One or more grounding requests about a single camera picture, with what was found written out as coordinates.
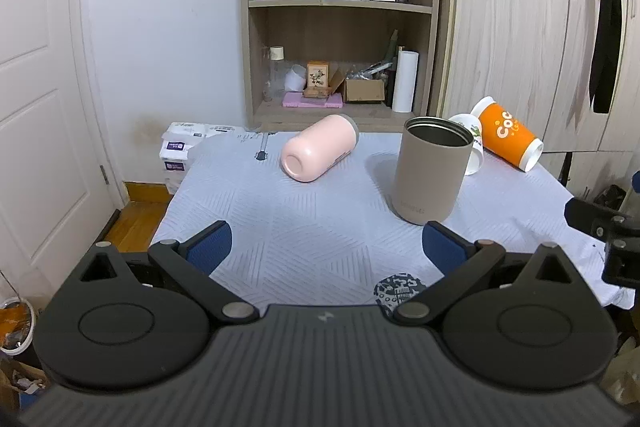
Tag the white tissue pack bundle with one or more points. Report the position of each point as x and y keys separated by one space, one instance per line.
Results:
x=175 y=152

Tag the white floral mug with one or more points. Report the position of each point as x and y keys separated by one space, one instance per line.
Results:
x=475 y=147

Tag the black ribbon bow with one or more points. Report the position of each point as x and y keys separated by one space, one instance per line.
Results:
x=607 y=32

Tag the white plastic cup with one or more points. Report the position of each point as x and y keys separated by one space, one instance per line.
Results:
x=295 y=78

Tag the white patterned tablecloth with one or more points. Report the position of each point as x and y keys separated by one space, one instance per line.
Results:
x=300 y=222

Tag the pink flat box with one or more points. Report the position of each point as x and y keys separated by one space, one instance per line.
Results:
x=300 y=101

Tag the pink cup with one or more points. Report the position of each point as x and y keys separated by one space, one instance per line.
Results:
x=315 y=149

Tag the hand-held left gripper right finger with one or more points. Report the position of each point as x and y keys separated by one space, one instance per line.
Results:
x=442 y=248

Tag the white door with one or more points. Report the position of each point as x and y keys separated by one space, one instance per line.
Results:
x=40 y=97

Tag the wooden shelf unit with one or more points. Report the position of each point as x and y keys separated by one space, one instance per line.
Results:
x=340 y=32

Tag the open cardboard box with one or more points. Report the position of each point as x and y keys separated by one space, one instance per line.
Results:
x=364 y=91

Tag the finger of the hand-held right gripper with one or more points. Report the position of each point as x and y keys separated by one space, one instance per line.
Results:
x=585 y=213

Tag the small black tool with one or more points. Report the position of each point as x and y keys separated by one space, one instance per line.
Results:
x=262 y=149

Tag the white bucket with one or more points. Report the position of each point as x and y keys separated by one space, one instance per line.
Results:
x=20 y=327

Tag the clear bottle with beige cap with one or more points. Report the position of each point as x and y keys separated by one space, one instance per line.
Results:
x=274 y=72

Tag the white paper roll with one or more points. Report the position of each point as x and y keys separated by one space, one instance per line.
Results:
x=405 y=82

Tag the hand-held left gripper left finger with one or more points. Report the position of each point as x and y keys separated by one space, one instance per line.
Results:
x=210 y=248

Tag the black and white patterned coaster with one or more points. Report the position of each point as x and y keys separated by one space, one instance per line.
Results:
x=395 y=289

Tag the beige cup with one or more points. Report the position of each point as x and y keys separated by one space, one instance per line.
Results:
x=430 y=177

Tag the orange cup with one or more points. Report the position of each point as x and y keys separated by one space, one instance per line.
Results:
x=507 y=134

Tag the wooden wardrobe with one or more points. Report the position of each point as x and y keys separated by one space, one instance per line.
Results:
x=545 y=32

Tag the wooden box with floral print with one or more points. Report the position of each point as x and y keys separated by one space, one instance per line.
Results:
x=318 y=79

